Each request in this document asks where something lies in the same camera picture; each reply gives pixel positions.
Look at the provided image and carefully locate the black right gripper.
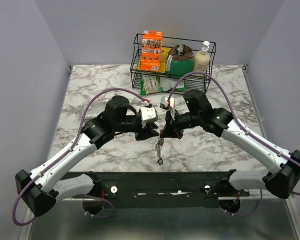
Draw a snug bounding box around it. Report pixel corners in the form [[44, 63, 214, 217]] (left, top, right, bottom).
[[160, 108, 201, 140]]

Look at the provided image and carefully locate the steel key organizer red handle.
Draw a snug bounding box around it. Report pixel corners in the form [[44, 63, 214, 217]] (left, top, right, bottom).
[[155, 129, 164, 165]]

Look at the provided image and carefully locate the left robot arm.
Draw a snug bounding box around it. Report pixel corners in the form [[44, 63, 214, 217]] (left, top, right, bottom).
[[15, 95, 159, 217]]

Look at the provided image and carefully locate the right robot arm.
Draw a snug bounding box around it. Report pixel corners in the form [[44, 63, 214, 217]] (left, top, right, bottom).
[[160, 89, 300, 199]]

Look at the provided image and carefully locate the green white snack bag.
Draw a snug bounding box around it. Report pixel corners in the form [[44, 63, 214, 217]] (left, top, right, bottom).
[[140, 75, 178, 96]]

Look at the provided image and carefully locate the silver glitter pouch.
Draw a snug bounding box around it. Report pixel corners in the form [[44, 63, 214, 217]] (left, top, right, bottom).
[[84, 102, 106, 121]]

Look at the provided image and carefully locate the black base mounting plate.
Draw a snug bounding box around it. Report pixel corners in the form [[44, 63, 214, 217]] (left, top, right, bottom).
[[72, 171, 250, 210]]

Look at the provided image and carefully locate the green brown bag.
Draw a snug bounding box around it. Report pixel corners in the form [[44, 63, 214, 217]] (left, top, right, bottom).
[[165, 44, 194, 76]]

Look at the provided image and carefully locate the yellow snack bag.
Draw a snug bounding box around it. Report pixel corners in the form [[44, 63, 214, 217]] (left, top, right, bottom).
[[137, 47, 171, 73]]

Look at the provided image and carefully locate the cream lotion pump bottle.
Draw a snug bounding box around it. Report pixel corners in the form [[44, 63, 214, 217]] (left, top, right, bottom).
[[193, 41, 210, 73]]

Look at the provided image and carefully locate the orange product box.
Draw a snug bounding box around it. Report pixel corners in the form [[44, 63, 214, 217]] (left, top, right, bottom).
[[140, 30, 162, 72]]

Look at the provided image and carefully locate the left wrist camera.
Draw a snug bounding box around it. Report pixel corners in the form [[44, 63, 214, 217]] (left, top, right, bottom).
[[140, 106, 158, 125]]

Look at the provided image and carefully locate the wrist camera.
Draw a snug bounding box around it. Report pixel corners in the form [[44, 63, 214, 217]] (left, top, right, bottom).
[[140, 106, 158, 125], [159, 96, 175, 110]]

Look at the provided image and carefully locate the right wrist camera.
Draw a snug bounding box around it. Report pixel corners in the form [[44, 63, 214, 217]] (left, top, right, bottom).
[[159, 96, 175, 110]]

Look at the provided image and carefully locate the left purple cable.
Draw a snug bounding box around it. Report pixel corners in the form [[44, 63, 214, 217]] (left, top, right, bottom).
[[12, 87, 150, 227]]

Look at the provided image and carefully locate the purple cable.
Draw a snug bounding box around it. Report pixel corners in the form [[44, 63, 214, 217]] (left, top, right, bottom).
[[12, 87, 150, 227], [166, 71, 300, 197]]

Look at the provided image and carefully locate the black wire shelf rack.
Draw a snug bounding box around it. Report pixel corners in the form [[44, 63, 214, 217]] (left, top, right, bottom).
[[130, 33, 210, 95]]

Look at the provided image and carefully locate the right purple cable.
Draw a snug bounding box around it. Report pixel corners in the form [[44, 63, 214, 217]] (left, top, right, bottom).
[[166, 71, 300, 197]]

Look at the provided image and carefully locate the aluminium rail frame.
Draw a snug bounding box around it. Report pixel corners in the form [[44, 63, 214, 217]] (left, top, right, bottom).
[[17, 64, 300, 240]]

